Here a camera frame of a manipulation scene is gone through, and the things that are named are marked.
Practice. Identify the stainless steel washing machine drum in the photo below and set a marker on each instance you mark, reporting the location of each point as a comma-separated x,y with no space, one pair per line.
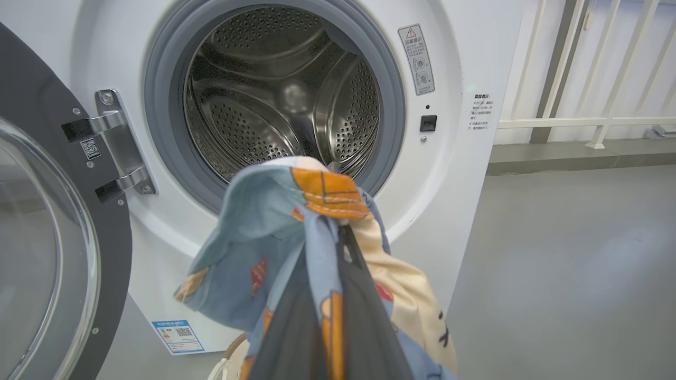
264,105

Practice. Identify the small QR code sticker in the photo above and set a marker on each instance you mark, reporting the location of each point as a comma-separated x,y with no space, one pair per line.
90,149

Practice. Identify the white front-load washing machine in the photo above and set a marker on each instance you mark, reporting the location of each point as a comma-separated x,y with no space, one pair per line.
449,184

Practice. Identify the cream laundry basket brown rim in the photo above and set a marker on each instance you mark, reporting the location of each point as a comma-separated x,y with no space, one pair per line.
227,364

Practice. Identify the blue orange-print garment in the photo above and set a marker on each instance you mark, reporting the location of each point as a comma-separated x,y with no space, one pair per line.
253,237

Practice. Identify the grey warning sticker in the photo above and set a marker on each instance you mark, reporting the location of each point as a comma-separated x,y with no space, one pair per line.
416,59

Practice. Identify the black-rimmed glass washer door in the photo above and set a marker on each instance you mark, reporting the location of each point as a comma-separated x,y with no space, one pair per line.
31,79

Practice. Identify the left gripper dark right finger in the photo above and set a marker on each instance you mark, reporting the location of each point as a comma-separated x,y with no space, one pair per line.
369,343

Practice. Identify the black door latch socket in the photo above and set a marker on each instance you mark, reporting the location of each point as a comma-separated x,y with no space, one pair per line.
428,123

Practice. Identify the chrome door hinge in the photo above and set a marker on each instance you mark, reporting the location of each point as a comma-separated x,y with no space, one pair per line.
124,142

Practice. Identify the white metal railing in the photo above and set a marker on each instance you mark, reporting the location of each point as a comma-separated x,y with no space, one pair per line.
554,123

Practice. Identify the grey concrete kerb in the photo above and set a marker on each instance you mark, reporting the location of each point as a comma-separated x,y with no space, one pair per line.
581,158

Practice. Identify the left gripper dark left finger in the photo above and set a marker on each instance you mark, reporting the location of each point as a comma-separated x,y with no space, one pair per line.
290,343

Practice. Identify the blue energy label sticker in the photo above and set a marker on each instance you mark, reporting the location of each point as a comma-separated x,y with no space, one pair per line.
178,336

